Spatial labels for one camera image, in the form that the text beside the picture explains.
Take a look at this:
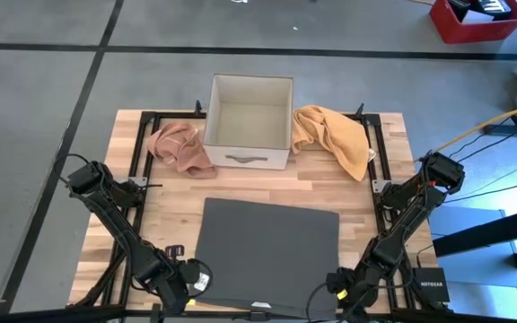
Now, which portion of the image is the black stand beam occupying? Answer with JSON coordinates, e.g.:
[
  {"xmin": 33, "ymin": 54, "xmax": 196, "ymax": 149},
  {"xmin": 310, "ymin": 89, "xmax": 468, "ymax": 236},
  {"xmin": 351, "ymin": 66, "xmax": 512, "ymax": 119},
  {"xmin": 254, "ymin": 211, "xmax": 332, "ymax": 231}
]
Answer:
[{"xmin": 432, "ymin": 204, "xmax": 517, "ymax": 259}]

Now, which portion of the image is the yellow cable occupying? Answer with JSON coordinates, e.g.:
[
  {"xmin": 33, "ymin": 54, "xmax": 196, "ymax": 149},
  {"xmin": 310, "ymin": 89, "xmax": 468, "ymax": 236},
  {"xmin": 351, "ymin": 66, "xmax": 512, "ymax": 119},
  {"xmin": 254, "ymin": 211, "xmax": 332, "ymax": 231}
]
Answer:
[{"xmin": 414, "ymin": 101, "xmax": 517, "ymax": 162}]

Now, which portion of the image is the grey towel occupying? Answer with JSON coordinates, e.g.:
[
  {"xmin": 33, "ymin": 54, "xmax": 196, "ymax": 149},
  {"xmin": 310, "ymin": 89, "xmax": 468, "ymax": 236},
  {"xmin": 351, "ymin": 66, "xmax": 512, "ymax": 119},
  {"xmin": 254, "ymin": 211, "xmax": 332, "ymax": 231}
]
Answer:
[{"xmin": 193, "ymin": 196, "xmax": 341, "ymax": 319}]

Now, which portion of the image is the black device in crate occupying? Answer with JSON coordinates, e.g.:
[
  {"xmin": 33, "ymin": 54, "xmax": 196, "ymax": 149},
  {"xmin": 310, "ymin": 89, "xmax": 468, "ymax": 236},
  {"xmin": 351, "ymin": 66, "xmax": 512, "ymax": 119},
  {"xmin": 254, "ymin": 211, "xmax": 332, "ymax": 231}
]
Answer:
[{"xmin": 448, "ymin": 0, "xmax": 513, "ymax": 22}]

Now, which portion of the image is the orange towel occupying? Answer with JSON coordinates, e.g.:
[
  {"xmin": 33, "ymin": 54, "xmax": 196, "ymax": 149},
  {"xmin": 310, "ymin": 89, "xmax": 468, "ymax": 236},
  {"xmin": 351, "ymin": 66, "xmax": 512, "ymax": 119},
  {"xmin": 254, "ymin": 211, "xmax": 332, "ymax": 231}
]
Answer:
[{"xmin": 291, "ymin": 104, "xmax": 376, "ymax": 182}]

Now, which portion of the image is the pink towel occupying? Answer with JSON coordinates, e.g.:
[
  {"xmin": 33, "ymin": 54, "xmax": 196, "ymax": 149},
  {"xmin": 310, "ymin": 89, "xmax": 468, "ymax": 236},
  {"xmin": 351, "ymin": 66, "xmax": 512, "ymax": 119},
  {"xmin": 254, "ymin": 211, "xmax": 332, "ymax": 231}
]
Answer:
[{"xmin": 145, "ymin": 121, "xmax": 219, "ymax": 180}]

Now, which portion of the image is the black metal table frame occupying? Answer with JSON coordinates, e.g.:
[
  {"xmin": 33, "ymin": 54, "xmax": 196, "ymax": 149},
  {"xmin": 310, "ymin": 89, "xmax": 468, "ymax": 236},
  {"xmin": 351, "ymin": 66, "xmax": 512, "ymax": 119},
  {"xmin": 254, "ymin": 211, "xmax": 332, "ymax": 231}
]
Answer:
[{"xmin": 67, "ymin": 100, "xmax": 452, "ymax": 323}]

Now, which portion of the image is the black Netgear network switch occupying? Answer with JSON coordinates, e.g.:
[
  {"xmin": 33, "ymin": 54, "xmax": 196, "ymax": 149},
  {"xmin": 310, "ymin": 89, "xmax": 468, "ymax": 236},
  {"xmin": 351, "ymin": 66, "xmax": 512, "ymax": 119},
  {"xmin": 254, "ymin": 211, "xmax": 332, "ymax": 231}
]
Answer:
[{"xmin": 409, "ymin": 267, "xmax": 451, "ymax": 304}]

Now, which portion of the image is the beige fabric storage box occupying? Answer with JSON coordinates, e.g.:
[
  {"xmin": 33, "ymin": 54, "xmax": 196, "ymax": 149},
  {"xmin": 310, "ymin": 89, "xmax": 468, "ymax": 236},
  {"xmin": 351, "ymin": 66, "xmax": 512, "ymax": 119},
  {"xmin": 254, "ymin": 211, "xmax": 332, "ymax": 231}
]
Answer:
[{"xmin": 202, "ymin": 74, "xmax": 294, "ymax": 171}]

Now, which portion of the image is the red plastic crate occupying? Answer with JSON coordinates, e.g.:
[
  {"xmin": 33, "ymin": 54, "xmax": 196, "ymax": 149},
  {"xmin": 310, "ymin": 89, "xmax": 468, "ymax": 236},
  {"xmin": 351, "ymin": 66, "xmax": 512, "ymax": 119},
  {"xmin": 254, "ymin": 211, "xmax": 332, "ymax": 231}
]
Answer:
[{"xmin": 428, "ymin": 0, "xmax": 517, "ymax": 45}]

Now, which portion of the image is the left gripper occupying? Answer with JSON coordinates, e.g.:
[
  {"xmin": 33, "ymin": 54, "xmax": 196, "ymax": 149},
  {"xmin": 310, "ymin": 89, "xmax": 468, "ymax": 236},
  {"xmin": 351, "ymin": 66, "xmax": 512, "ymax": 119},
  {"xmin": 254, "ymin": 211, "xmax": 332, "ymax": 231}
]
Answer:
[{"xmin": 145, "ymin": 244, "xmax": 201, "ymax": 315}]

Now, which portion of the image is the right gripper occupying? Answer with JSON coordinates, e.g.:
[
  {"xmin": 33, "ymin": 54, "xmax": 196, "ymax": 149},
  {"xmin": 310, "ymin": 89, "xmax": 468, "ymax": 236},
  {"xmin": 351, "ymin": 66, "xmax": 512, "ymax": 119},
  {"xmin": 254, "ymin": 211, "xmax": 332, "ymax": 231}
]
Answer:
[{"xmin": 327, "ymin": 264, "xmax": 379, "ymax": 310}]

